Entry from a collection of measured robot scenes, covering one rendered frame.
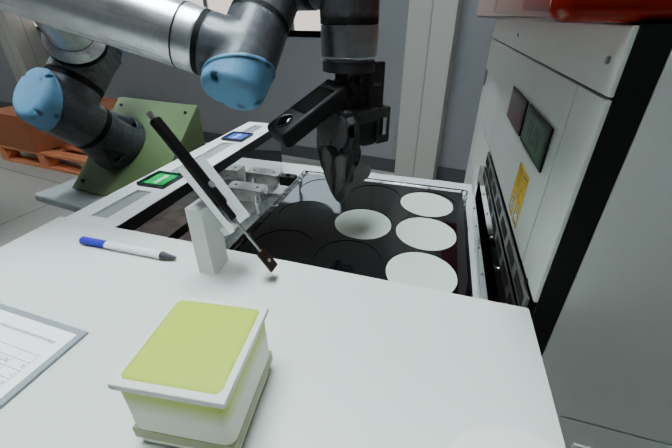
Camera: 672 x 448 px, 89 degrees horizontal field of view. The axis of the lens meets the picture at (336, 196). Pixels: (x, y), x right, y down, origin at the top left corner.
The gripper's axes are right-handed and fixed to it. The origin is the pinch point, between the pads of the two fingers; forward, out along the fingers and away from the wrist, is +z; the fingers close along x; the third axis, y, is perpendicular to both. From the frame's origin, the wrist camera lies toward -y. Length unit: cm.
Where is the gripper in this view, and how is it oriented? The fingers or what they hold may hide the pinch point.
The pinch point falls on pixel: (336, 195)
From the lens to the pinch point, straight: 54.3
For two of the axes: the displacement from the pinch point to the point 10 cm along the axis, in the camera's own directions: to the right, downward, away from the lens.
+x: -5.9, -3.8, 7.1
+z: 0.0, 8.8, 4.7
